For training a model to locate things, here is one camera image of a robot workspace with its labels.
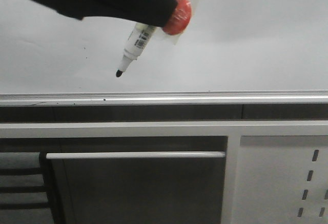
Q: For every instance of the white whiteboard marker black tip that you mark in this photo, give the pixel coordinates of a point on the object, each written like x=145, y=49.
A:
x=136, y=43

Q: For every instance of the dark angled shelf panel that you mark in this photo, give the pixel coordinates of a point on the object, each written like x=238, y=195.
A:
x=145, y=187

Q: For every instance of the white perforated metal panel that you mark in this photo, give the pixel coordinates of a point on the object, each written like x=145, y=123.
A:
x=281, y=179

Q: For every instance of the white whiteboard with aluminium frame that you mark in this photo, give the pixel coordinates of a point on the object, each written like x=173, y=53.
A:
x=233, y=51

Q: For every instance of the white metal shelf frame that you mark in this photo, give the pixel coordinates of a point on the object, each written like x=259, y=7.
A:
x=232, y=130

